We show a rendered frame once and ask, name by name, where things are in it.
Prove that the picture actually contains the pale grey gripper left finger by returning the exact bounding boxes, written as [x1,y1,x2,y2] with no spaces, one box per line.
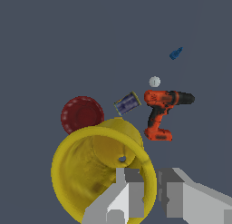
[81,167,146,224]

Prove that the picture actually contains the small white ball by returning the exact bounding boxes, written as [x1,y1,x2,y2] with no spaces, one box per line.
[149,75,161,89]

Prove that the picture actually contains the orange and black power drill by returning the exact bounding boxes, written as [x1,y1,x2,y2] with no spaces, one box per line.
[143,90,196,142]

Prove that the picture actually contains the dark red plate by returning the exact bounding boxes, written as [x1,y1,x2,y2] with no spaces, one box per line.
[60,95,105,135]

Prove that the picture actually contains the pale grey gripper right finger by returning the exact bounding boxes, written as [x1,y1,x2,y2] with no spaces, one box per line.
[157,167,232,224]

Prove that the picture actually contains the small blue marker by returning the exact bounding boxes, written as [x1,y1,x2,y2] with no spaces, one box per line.
[169,46,184,61]

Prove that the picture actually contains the blue can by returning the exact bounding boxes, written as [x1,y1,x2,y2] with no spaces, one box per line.
[113,91,142,117]

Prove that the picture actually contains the yellow pitcher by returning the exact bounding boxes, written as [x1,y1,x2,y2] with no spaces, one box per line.
[50,116,158,224]

